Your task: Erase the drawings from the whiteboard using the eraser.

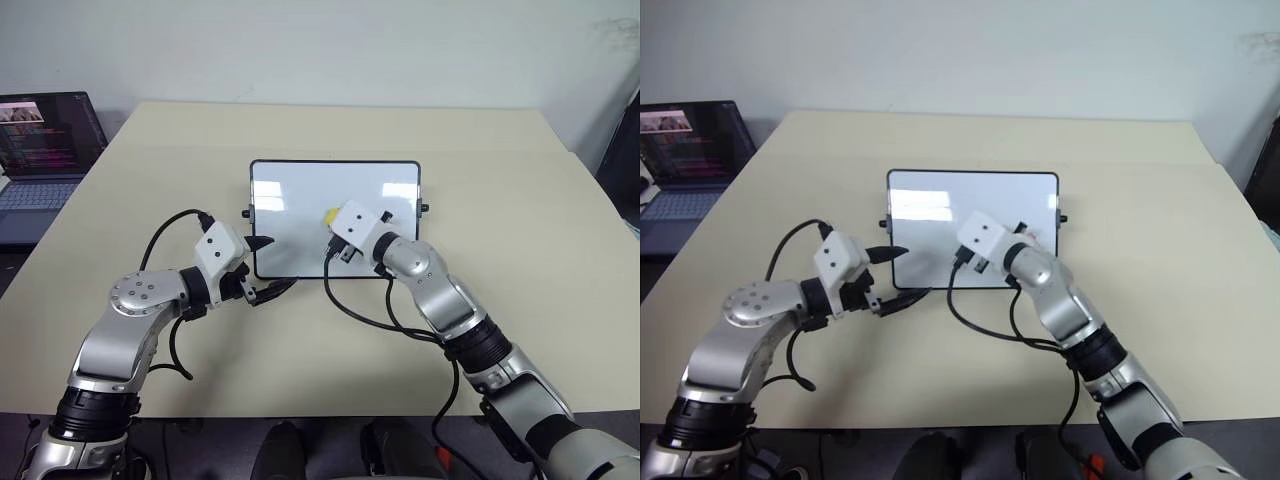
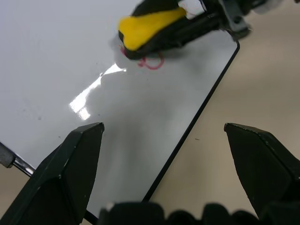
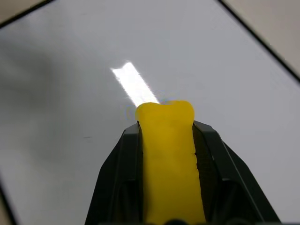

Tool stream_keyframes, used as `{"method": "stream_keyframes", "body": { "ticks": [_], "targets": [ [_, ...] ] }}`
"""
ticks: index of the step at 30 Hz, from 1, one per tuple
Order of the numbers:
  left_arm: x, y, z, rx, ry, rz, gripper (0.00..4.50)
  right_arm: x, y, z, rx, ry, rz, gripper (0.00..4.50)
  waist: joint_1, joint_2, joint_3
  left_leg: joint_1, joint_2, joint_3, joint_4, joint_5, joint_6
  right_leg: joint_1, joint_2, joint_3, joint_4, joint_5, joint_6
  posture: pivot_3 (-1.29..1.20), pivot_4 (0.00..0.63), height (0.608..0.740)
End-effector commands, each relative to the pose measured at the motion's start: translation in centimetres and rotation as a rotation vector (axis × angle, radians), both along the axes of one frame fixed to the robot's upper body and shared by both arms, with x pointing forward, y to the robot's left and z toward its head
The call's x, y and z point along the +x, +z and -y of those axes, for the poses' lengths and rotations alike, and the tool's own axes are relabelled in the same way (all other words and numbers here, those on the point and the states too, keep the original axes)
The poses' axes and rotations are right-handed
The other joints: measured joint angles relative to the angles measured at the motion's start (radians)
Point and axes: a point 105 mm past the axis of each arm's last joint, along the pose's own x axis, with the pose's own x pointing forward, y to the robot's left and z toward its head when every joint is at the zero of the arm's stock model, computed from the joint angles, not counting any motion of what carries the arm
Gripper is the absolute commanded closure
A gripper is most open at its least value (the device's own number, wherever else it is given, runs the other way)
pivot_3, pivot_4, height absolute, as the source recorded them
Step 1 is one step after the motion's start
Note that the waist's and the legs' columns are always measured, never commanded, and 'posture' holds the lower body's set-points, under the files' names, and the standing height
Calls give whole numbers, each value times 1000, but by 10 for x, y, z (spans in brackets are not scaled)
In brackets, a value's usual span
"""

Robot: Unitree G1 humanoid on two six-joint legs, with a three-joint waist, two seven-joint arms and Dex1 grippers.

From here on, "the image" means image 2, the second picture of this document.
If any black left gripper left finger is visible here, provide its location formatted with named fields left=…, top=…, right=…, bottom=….
left=0, top=122, right=105, bottom=225

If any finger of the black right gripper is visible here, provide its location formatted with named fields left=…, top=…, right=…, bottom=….
left=129, top=0, right=186, bottom=17
left=131, top=13, right=227, bottom=59

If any red marker drawing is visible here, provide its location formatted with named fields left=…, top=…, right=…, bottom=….
left=119, top=44, right=165, bottom=71

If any white whiteboard with black rim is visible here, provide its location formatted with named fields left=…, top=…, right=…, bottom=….
left=0, top=0, right=240, bottom=222

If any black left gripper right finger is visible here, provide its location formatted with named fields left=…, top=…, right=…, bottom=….
left=224, top=122, right=300, bottom=219

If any silver metal whiteboard stand rod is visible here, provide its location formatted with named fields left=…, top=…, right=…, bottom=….
left=0, top=141, right=36, bottom=177

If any yellow eraser with black felt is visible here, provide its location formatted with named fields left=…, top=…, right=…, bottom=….
left=116, top=6, right=188, bottom=60

